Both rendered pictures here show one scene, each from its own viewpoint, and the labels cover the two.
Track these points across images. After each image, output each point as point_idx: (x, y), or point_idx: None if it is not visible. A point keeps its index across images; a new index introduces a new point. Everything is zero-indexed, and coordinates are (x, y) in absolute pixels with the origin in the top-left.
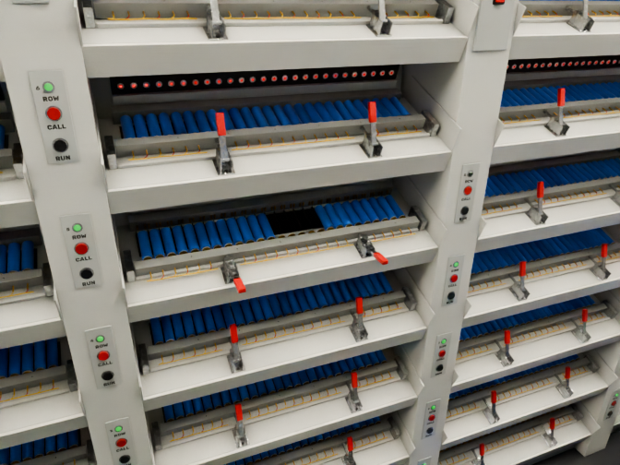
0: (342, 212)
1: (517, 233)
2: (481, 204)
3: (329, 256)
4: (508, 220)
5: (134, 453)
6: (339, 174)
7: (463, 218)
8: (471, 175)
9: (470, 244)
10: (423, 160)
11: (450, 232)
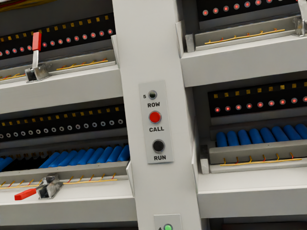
0: (66, 157)
1: (277, 192)
2: (185, 138)
3: (16, 194)
4: (271, 175)
5: None
6: (1, 101)
7: (160, 157)
8: (155, 96)
9: (186, 200)
10: (87, 82)
11: (147, 177)
